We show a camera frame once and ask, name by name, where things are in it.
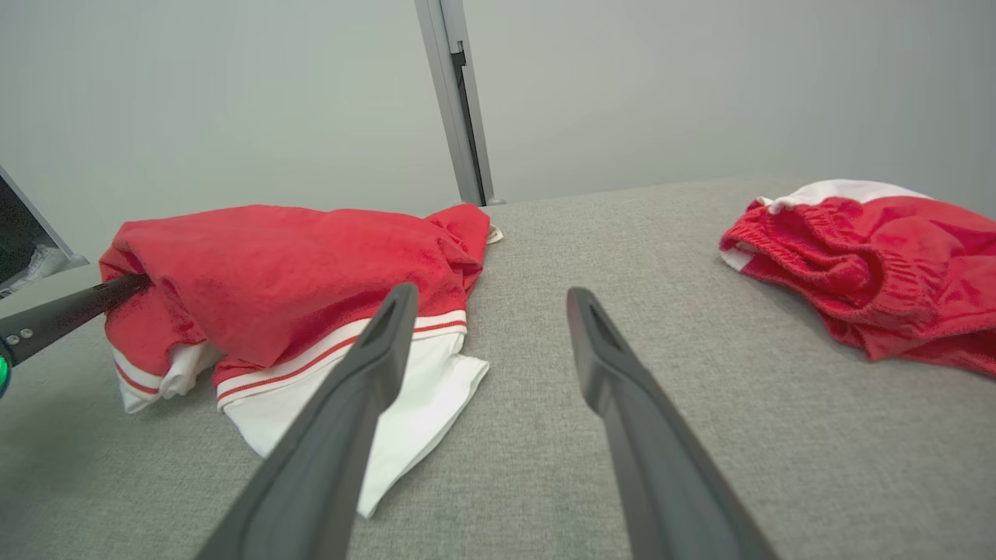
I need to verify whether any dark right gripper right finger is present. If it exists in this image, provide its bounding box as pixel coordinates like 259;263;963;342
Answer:
566;287;779;560

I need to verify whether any red shirt white striped trim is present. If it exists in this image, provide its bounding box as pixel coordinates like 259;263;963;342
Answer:
99;204;505;520

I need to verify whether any grey metal wall post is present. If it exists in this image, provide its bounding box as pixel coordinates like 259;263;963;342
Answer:
414;0;505;208

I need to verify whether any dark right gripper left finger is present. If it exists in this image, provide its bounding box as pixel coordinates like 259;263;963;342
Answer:
195;283;421;560

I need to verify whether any red shorts white side stripe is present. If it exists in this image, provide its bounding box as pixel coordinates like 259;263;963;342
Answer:
719;180;996;378

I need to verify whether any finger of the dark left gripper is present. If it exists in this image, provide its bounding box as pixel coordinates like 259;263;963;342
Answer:
0;272;153;366

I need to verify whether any grey framed dark panel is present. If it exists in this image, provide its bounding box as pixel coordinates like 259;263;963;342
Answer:
0;165;89;300

